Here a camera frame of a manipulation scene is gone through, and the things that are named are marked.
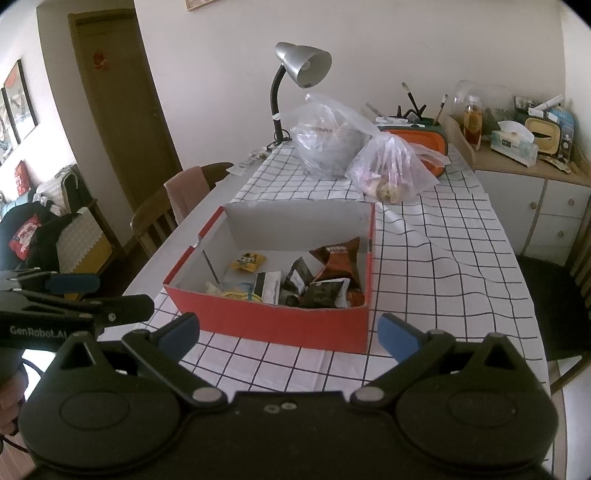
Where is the white power strip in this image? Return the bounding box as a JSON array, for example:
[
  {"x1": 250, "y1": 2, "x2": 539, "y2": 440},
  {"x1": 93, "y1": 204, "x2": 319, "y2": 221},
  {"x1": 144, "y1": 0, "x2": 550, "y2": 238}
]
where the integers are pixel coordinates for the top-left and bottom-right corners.
[{"x1": 238, "y1": 150, "x2": 266, "y2": 174}]

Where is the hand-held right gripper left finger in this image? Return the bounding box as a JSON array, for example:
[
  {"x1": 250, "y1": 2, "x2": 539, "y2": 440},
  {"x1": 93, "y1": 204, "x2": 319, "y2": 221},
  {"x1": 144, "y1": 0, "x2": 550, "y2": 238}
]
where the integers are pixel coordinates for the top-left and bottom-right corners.
[{"x1": 44, "y1": 312, "x2": 230, "y2": 409}]

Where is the white wooden cabinet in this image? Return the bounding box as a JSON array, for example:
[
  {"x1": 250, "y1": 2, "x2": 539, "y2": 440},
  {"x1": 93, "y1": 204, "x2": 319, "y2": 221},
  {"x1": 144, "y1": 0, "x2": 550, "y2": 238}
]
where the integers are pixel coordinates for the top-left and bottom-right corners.
[{"x1": 444, "y1": 113, "x2": 591, "y2": 266}]

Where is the yellow tissue holder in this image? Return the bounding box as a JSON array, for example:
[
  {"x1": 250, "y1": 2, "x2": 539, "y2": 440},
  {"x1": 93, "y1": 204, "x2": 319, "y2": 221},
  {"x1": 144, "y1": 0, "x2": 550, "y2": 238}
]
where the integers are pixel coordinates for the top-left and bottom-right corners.
[{"x1": 524, "y1": 115, "x2": 563, "y2": 155}]

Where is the dark green snack packet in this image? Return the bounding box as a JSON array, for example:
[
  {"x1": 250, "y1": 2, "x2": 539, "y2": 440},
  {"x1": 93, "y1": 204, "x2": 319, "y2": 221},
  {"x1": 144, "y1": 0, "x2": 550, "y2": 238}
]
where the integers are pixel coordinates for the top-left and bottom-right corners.
[{"x1": 301, "y1": 278, "x2": 352, "y2": 309}]

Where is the clear glass jar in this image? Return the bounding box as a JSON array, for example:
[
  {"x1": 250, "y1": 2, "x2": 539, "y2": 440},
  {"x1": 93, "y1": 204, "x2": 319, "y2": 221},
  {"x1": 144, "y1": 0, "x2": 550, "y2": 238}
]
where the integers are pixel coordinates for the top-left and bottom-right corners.
[{"x1": 450, "y1": 79, "x2": 488, "y2": 118}]

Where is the silver foil snack packet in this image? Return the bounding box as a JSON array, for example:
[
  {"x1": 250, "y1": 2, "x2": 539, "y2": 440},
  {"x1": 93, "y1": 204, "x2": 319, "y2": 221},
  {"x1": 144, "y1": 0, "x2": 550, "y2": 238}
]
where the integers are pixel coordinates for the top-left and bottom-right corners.
[{"x1": 281, "y1": 257, "x2": 315, "y2": 305}]

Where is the white navy snack packet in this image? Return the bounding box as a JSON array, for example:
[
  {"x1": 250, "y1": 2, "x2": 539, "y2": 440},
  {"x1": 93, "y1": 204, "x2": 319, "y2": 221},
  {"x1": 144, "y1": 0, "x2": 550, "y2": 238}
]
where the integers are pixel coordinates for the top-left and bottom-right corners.
[{"x1": 253, "y1": 271, "x2": 283, "y2": 305}]

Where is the blue white package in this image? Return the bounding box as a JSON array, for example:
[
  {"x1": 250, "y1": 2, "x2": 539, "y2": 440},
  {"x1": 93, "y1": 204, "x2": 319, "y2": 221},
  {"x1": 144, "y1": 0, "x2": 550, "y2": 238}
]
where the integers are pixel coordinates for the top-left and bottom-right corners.
[{"x1": 551, "y1": 104, "x2": 578, "y2": 160}]

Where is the white checked tablecloth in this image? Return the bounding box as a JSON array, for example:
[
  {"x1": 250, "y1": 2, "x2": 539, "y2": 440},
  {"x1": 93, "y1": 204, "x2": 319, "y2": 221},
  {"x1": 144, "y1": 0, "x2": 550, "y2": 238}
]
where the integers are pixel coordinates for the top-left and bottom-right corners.
[{"x1": 97, "y1": 138, "x2": 552, "y2": 398}]

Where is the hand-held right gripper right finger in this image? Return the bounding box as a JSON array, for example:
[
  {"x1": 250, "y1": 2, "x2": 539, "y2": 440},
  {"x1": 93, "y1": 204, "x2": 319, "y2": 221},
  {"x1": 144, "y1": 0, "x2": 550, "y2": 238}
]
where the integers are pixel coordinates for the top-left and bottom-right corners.
[{"x1": 349, "y1": 313, "x2": 543, "y2": 409}]

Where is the wooden chair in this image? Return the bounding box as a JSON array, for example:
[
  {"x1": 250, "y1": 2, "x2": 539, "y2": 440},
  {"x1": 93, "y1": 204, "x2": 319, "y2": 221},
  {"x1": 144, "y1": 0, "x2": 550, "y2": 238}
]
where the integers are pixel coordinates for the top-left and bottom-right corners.
[
  {"x1": 515, "y1": 222, "x2": 591, "y2": 411},
  {"x1": 130, "y1": 161, "x2": 235, "y2": 259}
]

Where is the orange container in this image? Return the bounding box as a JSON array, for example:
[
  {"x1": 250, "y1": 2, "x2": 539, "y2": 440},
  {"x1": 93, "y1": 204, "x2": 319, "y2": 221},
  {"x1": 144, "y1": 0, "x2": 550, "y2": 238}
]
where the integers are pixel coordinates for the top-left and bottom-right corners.
[{"x1": 379, "y1": 128, "x2": 448, "y2": 178}]

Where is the black garment red print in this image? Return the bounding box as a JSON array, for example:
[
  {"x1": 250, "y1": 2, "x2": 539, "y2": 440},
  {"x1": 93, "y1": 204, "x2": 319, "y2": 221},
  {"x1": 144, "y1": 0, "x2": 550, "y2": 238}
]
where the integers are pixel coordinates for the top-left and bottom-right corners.
[{"x1": 0, "y1": 203, "x2": 72, "y2": 273}]

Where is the silver desk lamp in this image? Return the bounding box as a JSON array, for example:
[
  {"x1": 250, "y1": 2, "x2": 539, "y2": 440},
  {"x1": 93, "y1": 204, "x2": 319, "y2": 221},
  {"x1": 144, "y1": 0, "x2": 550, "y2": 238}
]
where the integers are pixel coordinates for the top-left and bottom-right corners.
[{"x1": 270, "y1": 42, "x2": 333, "y2": 143}]

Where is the red cardboard box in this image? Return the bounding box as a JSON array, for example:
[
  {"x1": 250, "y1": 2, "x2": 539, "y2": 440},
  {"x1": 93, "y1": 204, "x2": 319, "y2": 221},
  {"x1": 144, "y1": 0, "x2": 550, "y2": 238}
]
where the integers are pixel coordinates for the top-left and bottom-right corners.
[{"x1": 163, "y1": 202, "x2": 376, "y2": 355}]

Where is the white yellow furniture panel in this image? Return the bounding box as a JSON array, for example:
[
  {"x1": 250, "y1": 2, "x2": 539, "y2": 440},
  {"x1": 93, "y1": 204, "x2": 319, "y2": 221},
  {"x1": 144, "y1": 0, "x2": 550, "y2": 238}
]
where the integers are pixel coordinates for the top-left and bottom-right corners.
[{"x1": 55, "y1": 207, "x2": 115, "y2": 278}]

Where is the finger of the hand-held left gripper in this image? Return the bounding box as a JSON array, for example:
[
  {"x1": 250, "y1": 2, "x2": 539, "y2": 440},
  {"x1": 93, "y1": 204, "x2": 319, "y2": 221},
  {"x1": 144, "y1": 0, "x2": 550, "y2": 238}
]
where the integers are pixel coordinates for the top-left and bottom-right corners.
[
  {"x1": 0, "y1": 270, "x2": 101, "y2": 294},
  {"x1": 0, "y1": 291, "x2": 155, "y2": 339}
]

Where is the plastic bag with pink contents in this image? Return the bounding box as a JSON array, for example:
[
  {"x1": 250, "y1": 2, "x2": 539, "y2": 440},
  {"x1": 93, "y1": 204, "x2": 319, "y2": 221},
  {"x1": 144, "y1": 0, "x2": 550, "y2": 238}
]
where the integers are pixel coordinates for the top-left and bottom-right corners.
[{"x1": 345, "y1": 133, "x2": 452, "y2": 205}]

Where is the golden yellow snack packet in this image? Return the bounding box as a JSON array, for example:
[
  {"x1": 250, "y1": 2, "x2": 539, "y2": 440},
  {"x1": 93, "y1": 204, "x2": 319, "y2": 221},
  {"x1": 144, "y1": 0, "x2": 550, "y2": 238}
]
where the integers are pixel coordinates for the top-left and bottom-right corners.
[{"x1": 230, "y1": 250, "x2": 267, "y2": 274}]

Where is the person's left hand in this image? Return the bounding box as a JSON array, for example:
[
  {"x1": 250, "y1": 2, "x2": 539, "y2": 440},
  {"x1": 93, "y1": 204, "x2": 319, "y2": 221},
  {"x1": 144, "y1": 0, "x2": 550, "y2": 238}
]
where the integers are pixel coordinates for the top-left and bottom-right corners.
[{"x1": 0, "y1": 371, "x2": 26, "y2": 437}]

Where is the brown door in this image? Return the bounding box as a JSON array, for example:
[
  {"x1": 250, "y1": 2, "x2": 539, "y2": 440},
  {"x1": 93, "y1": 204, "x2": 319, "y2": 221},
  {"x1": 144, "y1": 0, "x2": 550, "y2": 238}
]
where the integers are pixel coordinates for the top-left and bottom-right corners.
[{"x1": 68, "y1": 9, "x2": 182, "y2": 210}]

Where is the pink cloth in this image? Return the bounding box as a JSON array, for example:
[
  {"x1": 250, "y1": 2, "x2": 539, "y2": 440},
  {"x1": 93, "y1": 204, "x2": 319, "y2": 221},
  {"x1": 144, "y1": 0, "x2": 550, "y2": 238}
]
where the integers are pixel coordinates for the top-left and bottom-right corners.
[{"x1": 164, "y1": 166, "x2": 211, "y2": 223}]

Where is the tissue box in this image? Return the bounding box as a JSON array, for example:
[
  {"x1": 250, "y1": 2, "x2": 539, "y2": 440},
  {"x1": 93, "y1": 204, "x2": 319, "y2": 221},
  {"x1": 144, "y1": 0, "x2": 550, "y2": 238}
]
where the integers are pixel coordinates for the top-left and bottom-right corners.
[{"x1": 489, "y1": 120, "x2": 539, "y2": 166}]

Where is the large clear plastic bag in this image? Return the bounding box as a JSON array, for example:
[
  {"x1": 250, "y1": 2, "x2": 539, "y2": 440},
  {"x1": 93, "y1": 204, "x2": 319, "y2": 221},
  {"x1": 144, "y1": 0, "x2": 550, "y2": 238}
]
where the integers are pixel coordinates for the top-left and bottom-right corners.
[{"x1": 276, "y1": 91, "x2": 384, "y2": 178}]

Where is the wall poster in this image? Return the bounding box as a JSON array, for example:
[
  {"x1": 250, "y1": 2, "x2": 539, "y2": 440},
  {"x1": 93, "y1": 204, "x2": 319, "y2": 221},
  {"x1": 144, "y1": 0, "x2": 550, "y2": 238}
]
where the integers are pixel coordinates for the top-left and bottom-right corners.
[
  {"x1": 2, "y1": 59, "x2": 38, "y2": 145},
  {"x1": 0, "y1": 90, "x2": 21, "y2": 166}
]

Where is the glass bottle amber liquid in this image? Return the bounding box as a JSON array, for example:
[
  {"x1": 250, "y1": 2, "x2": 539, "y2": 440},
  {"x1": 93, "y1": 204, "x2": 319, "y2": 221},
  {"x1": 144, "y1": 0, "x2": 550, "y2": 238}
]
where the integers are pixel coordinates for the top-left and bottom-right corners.
[{"x1": 463, "y1": 96, "x2": 484, "y2": 149}]

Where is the pale yellow snack packet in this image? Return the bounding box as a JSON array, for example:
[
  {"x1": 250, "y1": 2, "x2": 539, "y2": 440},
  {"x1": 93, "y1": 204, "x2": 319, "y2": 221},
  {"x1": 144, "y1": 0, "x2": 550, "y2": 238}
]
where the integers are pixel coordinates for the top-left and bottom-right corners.
[{"x1": 204, "y1": 281, "x2": 254, "y2": 302}]

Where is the large brown foil packet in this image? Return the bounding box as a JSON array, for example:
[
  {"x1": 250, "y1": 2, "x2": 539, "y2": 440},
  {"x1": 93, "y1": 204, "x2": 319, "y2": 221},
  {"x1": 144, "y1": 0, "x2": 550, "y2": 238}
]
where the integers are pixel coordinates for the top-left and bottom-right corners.
[{"x1": 308, "y1": 237, "x2": 362, "y2": 296}]

